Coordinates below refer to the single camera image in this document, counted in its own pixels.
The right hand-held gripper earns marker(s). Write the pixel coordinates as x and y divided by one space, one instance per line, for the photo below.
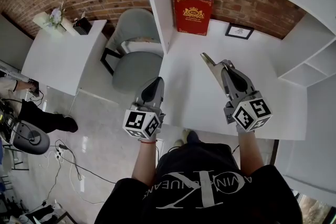
252 112

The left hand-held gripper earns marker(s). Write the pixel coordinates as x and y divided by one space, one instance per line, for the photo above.
136 123

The person's right forearm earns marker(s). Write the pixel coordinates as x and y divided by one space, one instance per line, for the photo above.
250 152

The person's left forearm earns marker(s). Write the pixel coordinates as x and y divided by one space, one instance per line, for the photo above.
144 162

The person's right hand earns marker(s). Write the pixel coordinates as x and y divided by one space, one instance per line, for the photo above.
245 132

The person's left hand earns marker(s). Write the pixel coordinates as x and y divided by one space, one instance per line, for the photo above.
153 137

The person's beige shoe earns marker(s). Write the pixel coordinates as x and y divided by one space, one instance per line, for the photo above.
186 133

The grey upholstered chair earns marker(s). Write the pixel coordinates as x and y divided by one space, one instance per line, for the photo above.
136 68

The person's black trousers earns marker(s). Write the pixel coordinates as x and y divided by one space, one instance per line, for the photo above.
192 137

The white desk with drawers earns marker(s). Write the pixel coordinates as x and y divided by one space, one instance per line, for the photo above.
197 86

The white power strip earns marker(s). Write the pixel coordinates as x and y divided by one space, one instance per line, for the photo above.
60 153

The plain white desk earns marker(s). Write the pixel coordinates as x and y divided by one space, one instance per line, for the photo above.
60 60

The black printed t-shirt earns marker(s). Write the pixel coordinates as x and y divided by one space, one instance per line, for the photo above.
204 204

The grey padded stool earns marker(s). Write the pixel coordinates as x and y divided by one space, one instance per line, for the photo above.
31 139

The small black box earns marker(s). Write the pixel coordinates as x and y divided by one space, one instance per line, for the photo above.
82 27

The red hardcover book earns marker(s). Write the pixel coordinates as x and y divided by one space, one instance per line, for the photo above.
193 14

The black framed glass door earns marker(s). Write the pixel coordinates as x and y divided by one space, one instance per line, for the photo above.
315 209

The white desk hutch shelf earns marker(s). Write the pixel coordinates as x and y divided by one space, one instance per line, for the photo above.
157 8

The pale purple flowers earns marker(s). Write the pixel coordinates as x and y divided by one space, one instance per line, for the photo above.
55 14

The black picture frame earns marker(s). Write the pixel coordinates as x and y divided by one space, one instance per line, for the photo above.
239 31

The black metal frame table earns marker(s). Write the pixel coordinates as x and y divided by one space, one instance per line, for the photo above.
65 217

